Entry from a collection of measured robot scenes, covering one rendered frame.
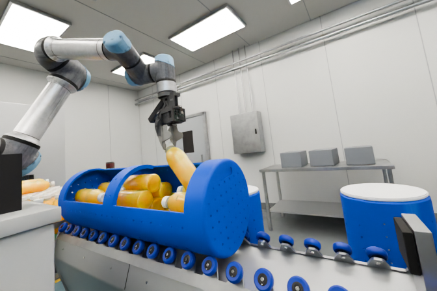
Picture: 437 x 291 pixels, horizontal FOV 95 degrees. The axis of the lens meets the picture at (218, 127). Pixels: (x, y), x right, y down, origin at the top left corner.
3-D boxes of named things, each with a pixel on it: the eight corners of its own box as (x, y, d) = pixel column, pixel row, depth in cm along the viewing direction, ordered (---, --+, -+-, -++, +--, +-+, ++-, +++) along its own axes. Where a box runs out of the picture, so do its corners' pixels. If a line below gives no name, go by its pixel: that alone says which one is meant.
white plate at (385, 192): (436, 186, 78) (436, 189, 78) (356, 181, 101) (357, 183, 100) (416, 202, 62) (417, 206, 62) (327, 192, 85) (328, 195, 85)
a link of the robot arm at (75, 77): (-40, 165, 66) (53, 49, 90) (10, 177, 79) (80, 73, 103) (-17, 171, 63) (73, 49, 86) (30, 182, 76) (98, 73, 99)
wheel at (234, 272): (242, 262, 49) (246, 264, 50) (226, 258, 51) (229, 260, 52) (238, 285, 46) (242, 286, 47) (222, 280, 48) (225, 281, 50)
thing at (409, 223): (452, 330, 33) (432, 232, 35) (420, 321, 35) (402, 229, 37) (431, 291, 42) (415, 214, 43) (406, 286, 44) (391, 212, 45)
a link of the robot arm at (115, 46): (28, 27, 80) (129, 23, 66) (54, 49, 90) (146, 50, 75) (9, 47, 75) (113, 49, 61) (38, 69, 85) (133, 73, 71)
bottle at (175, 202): (217, 222, 58) (171, 217, 68) (223, 199, 63) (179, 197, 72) (205, 212, 54) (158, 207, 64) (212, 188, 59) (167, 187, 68)
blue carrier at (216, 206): (213, 285, 49) (194, 171, 50) (62, 236, 95) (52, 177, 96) (255, 227, 74) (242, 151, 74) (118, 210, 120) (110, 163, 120)
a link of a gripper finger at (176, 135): (182, 148, 75) (177, 124, 75) (171, 149, 78) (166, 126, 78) (187, 146, 78) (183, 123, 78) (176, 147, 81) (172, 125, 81)
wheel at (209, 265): (217, 258, 52) (221, 260, 53) (204, 252, 55) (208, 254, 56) (210, 278, 50) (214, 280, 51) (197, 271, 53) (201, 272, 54)
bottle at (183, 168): (209, 178, 69) (180, 141, 77) (194, 184, 64) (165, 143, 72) (199, 190, 72) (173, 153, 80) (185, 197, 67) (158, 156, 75)
